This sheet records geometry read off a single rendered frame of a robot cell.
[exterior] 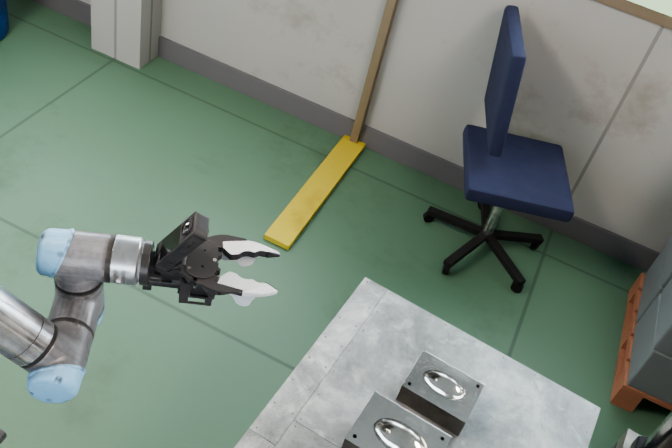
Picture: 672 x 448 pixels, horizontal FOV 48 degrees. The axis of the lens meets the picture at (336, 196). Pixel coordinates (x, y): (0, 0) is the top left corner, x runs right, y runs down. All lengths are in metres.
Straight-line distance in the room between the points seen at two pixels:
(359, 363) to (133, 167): 1.90
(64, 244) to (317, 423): 0.85
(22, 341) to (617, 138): 2.83
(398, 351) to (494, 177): 1.31
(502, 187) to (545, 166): 0.29
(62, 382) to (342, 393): 0.88
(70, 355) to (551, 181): 2.41
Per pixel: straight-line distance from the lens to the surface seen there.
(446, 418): 1.89
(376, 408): 1.81
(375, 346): 2.00
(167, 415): 2.75
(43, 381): 1.19
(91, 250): 1.21
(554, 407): 2.08
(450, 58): 3.52
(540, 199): 3.15
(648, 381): 3.17
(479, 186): 3.08
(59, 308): 1.26
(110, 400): 2.78
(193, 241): 1.14
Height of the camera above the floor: 2.35
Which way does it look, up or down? 41 degrees down
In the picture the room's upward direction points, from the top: 15 degrees clockwise
